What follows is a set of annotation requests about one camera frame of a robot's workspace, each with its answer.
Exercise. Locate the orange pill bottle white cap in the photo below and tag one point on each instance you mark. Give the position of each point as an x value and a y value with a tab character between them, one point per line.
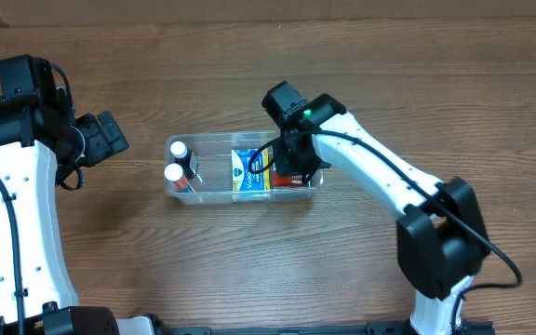
176	181

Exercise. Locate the blue VapoDrops box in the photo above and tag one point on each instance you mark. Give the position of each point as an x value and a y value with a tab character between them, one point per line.
247	184

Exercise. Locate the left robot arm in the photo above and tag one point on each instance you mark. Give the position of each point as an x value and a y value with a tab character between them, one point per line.
41	144

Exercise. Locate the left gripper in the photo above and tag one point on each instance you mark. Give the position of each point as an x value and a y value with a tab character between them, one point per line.
97	150

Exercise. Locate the clear plastic container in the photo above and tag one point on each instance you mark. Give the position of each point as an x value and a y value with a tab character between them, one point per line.
213	183

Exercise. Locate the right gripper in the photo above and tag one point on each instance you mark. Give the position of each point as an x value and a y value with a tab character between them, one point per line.
286	167

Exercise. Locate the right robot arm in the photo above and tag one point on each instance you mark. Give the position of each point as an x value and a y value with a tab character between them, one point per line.
441	239

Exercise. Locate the dark bottle white cap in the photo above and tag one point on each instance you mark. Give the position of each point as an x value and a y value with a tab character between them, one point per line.
185	157

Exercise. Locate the red white medicine box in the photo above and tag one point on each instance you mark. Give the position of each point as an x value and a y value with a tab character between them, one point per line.
281	181

